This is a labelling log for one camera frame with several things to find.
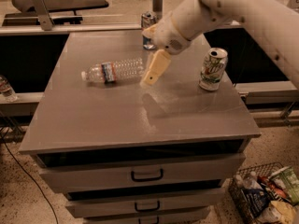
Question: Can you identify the drawer black handle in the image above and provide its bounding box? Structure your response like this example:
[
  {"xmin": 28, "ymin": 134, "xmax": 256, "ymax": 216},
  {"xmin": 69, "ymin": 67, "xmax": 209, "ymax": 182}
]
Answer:
[
  {"xmin": 130, "ymin": 169, "xmax": 164, "ymax": 182},
  {"xmin": 135, "ymin": 201, "xmax": 161, "ymax": 213},
  {"xmin": 138, "ymin": 217, "xmax": 160, "ymax": 224}
]

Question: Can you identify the wire basket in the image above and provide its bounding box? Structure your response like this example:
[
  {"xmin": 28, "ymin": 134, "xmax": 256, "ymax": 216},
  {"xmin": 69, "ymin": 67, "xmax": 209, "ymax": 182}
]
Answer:
[{"xmin": 228, "ymin": 161, "xmax": 284, "ymax": 224}]

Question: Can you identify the blue snack bag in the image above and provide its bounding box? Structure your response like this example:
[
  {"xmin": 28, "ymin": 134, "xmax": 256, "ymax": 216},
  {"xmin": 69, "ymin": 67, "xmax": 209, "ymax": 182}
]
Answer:
[{"xmin": 242, "ymin": 189, "xmax": 270, "ymax": 217}]

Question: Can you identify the green carton in basket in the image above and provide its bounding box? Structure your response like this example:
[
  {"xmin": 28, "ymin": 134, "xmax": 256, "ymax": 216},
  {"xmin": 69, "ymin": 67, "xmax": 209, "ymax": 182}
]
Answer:
[{"xmin": 270, "ymin": 166, "xmax": 299, "ymax": 205}]

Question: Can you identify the metal bracket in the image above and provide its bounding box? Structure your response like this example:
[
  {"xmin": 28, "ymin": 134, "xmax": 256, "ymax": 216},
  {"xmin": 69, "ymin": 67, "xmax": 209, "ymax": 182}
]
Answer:
[
  {"xmin": 32, "ymin": 0, "xmax": 54, "ymax": 31},
  {"xmin": 152, "ymin": 0, "xmax": 163, "ymax": 20}
]

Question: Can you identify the middle drawer black handle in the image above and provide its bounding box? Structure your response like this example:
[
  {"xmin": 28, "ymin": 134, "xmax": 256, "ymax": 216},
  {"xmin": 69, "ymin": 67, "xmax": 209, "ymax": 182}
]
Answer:
[{"xmin": 135, "ymin": 201, "xmax": 161, "ymax": 213}]

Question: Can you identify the yellow bag in basket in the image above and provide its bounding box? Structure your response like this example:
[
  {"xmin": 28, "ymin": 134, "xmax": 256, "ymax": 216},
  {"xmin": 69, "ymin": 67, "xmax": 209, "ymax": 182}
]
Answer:
[{"xmin": 256, "ymin": 201, "xmax": 298, "ymax": 224}]

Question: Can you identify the crushed blue soda can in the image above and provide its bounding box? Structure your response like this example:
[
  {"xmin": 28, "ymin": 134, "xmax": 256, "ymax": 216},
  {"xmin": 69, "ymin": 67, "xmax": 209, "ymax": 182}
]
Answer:
[{"xmin": 141, "ymin": 11, "xmax": 157, "ymax": 50}]

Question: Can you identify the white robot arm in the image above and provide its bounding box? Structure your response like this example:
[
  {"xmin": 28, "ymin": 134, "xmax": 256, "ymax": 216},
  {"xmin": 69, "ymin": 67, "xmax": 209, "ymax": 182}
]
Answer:
[{"xmin": 142, "ymin": 0, "xmax": 299, "ymax": 89}]

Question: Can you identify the grey drawer cabinet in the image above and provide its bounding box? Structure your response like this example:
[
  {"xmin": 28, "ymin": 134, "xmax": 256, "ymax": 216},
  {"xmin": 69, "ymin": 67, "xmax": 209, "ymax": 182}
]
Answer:
[{"xmin": 20, "ymin": 30, "xmax": 260, "ymax": 224}]

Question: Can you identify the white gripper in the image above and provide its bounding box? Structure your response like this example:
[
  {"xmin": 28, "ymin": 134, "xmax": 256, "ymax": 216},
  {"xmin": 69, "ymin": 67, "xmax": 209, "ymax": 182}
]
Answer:
[{"xmin": 140, "ymin": 12, "xmax": 191, "ymax": 86}]

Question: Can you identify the middle metal bracket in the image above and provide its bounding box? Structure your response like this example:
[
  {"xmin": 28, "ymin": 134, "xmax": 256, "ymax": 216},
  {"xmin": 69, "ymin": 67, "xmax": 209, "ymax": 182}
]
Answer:
[{"xmin": 152, "ymin": 0, "xmax": 163, "ymax": 20}]

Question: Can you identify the left metal bracket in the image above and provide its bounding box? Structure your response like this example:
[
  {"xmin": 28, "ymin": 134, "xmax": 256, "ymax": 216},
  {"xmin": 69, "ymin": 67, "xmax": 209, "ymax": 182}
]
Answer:
[{"xmin": 32, "ymin": 0, "xmax": 54, "ymax": 31}]

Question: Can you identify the clear plastic water bottle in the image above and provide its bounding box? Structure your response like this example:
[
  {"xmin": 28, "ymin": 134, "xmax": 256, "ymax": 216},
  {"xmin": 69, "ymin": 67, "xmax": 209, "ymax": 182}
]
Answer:
[{"xmin": 81, "ymin": 58, "xmax": 144, "ymax": 84}]

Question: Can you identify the black floor cable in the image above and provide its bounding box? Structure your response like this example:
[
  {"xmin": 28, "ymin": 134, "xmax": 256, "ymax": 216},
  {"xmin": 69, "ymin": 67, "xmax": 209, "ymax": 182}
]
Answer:
[{"xmin": 0, "ymin": 131, "xmax": 60, "ymax": 224}]

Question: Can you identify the bottom drawer black handle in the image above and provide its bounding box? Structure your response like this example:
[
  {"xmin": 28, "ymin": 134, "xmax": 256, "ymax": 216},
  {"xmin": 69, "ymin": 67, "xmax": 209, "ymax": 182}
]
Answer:
[{"xmin": 138, "ymin": 217, "xmax": 160, "ymax": 224}]

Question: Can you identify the small bottle in basket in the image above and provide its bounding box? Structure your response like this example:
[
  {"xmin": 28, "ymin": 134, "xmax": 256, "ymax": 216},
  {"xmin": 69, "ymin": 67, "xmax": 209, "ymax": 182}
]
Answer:
[{"xmin": 243, "ymin": 171, "xmax": 262, "ymax": 189}]

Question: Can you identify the top drawer black handle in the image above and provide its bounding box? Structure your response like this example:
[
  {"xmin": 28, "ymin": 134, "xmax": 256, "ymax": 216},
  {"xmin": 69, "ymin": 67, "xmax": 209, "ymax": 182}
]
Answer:
[{"xmin": 130, "ymin": 169, "xmax": 164, "ymax": 182}]

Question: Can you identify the green white soda can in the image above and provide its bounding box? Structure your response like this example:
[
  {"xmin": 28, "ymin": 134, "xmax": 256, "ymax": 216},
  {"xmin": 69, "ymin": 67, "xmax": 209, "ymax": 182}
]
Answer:
[{"xmin": 199, "ymin": 48, "xmax": 228, "ymax": 91}]

